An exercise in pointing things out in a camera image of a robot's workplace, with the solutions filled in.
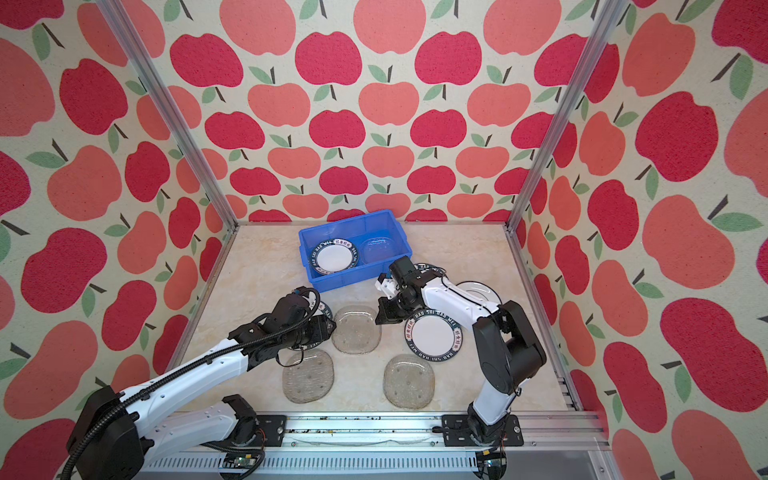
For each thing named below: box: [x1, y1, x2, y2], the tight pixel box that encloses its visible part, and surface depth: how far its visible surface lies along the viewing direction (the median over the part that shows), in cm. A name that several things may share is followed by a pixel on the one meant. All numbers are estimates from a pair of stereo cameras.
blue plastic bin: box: [298, 209, 412, 292], surface depth 113 cm
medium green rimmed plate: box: [311, 238, 359, 275], surface depth 112 cm
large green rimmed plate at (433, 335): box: [404, 308, 463, 362], surface depth 92 cm
